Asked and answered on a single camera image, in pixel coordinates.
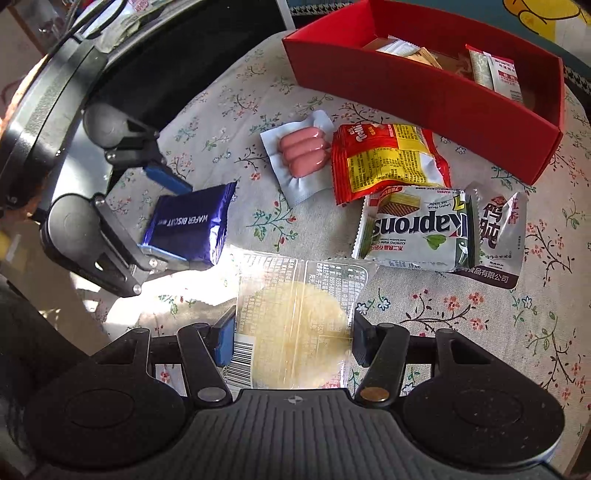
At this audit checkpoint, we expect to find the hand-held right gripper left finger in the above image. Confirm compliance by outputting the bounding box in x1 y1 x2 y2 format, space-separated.
95 305 238 409

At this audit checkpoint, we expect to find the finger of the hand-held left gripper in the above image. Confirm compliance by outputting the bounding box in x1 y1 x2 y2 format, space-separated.
92 195 192 298
105 114 194 195

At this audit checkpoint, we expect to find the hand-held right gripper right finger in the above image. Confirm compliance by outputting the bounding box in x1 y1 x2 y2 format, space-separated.
352 311 509 402

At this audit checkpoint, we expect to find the blue wafer biscuit packet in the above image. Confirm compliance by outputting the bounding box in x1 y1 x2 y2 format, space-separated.
140 181 238 268

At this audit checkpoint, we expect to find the clear rice cracker packet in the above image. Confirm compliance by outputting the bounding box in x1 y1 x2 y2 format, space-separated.
223 249 377 391

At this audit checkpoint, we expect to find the red cardboard box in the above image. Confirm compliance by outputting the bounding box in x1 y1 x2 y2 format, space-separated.
281 0 566 186

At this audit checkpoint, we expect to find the white snack packet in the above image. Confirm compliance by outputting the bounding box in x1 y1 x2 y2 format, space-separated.
362 36 419 58

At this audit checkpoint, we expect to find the tan biscuit packet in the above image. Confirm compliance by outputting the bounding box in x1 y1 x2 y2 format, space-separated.
409 46 444 70

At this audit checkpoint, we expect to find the large red white packet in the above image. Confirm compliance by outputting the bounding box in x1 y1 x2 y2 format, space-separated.
465 44 526 103

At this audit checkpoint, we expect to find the floral cloth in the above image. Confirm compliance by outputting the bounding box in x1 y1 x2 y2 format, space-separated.
90 28 591 476

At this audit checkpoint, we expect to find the green white wafer packet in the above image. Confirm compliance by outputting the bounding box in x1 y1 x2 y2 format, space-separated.
352 185 483 274

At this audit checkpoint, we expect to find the black glass coffee table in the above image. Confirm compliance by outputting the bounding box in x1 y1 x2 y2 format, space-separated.
0 0 296 217

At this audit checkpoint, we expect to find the pink sausage packet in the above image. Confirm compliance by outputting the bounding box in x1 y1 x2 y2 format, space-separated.
259 110 335 207

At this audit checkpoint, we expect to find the white snack pouch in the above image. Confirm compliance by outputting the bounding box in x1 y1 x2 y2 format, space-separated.
106 0 163 38

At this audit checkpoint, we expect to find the grey silver snack packet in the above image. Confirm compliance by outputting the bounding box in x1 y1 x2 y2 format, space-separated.
450 181 528 291

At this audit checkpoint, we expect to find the red yellow snack packet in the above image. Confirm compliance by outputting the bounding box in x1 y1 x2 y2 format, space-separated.
331 122 452 206

